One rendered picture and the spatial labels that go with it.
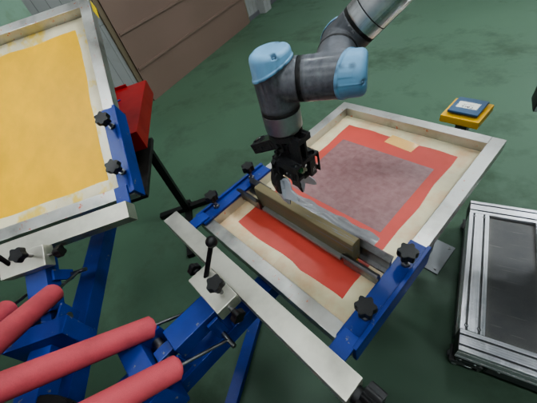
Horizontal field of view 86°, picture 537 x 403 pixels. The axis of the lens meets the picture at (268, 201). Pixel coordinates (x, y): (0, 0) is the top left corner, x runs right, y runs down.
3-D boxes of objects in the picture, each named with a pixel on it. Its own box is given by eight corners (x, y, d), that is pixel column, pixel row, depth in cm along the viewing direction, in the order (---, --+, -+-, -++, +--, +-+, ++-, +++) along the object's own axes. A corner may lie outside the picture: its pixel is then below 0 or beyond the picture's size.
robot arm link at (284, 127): (253, 114, 56) (282, 94, 59) (259, 134, 59) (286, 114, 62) (280, 124, 51) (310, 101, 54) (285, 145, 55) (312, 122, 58)
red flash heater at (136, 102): (83, 121, 174) (69, 103, 166) (155, 96, 174) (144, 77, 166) (53, 184, 131) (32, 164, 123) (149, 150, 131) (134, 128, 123)
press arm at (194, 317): (226, 286, 75) (220, 277, 72) (240, 301, 71) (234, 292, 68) (172, 339, 69) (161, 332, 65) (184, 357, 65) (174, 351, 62)
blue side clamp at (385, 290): (407, 252, 75) (411, 237, 70) (427, 262, 72) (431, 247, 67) (337, 344, 64) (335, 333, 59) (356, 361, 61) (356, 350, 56)
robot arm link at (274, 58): (289, 55, 43) (238, 61, 46) (300, 119, 51) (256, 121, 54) (299, 35, 48) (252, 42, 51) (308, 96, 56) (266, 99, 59)
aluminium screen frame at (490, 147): (344, 109, 125) (344, 101, 122) (503, 149, 89) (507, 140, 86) (203, 228, 97) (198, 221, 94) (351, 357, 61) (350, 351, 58)
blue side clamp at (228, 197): (265, 176, 109) (260, 161, 104) (274, 181, 106) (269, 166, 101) (203, 228, 98) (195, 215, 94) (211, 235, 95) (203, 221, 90)
